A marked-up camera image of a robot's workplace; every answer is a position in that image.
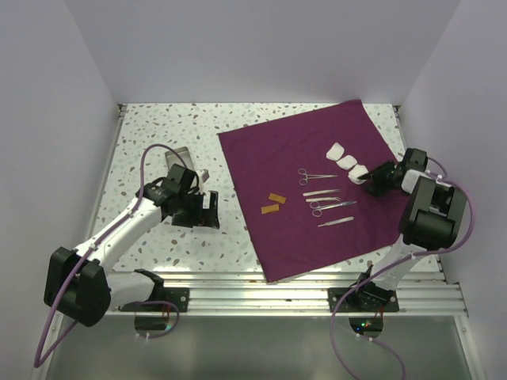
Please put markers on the silver surgical scissors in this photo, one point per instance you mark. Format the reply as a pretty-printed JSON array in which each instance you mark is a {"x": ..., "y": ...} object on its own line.
[{"x": 319, "y": 207}]

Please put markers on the aluminium rail frame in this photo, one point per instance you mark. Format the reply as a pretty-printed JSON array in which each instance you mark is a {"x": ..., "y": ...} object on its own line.
[{"x": 218, "y": 266}]

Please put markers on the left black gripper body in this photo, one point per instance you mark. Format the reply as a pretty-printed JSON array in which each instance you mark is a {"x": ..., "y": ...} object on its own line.
[{"x": 189, "y": 212}]

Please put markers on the purple cloth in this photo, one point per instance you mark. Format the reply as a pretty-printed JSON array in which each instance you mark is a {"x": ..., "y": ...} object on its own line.
[{"x": 265, "y": 158}]

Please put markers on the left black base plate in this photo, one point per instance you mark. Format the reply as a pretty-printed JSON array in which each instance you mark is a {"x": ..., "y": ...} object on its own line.
[{"x": 174, "y": 297}]

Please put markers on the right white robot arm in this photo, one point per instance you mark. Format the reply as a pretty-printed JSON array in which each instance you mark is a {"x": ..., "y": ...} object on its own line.
[{"x": 430, "y": 222}]

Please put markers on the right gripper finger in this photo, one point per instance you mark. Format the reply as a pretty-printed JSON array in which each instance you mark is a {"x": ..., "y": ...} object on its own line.
[
  {"x": 376, "y": 189},
  {"x": 381, "y": 171}
]

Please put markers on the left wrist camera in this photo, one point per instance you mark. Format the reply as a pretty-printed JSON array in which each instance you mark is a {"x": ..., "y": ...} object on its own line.
[{"x": 202, "y": 175}]

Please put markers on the curved silver tweezers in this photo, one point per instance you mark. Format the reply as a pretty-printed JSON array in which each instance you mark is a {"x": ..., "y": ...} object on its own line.
[{"x": 321, "y": 192}]

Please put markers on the straight silver tweezers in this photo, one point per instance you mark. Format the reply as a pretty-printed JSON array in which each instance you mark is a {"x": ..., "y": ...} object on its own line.
[{"x": 337, "y": 221}]

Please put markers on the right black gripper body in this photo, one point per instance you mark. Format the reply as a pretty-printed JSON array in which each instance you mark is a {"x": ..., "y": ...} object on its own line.
[{"x": 385, "y": 175}]

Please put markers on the white gauze pad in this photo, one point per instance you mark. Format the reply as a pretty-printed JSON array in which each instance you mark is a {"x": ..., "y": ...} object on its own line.
[
  {"x": 335, "y": 152},
  {"x": 356, "y": 172},
  {"x": 347, "y": 162}
]

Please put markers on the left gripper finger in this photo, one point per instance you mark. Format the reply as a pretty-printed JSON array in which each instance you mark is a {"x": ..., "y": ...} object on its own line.
[
  {"x": 209, "y": 216},
  {"x": 199, "y": 196}
]

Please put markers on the orange bandage strip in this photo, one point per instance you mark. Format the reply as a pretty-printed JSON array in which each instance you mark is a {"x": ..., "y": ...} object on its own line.
[
  {"x": 270, "y": 209},
  {"x": 276, "y": 198}
]

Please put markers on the silver hemostat forceps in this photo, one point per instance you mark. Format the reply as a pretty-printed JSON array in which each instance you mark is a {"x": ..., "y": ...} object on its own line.
[{"x": 307, "y": 177}]

